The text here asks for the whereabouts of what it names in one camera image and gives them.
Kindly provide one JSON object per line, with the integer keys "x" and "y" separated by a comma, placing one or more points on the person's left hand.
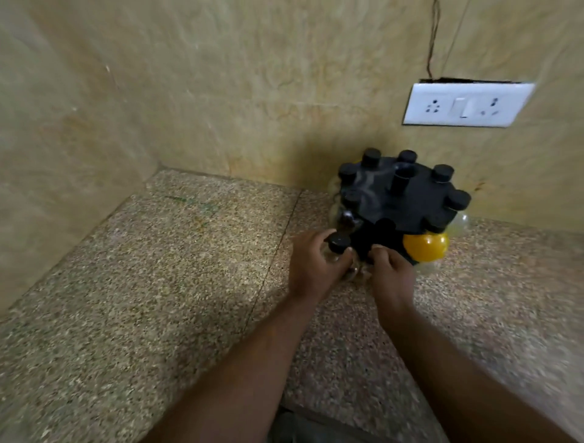
{"x": 312, "y": 267}

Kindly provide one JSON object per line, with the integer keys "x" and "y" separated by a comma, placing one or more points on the person's right hand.
{"x": 393, "y": 278}

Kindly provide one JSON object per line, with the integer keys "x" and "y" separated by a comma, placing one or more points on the person's left thumb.
{"x": 345, "y": 262}

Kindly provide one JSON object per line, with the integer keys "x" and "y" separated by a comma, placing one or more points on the person's right fingers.
{"x": 382, "y": 256}

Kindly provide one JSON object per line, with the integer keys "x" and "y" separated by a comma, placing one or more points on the clear black-capped spice jar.
{"x": 339, "y": 243}

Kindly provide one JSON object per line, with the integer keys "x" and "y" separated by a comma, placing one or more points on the person's left forearm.
{"x": 246, "y": 369}

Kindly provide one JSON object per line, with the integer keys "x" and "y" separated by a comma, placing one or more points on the person's right forearm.
{"x": 456, "y": 383}

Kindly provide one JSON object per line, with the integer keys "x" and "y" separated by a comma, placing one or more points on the yellow-filled spice jar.
{"x": 426, "y": 247}

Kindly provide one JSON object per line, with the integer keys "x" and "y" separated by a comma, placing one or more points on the black revolving spice rack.
{"x": 401, "y": 201}

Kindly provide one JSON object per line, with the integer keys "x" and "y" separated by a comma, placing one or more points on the person's dark clothing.
{"x": 294, "y": 429}

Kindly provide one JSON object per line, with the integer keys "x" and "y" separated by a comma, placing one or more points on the white wall switch board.
{"x": 470, "y": 106}

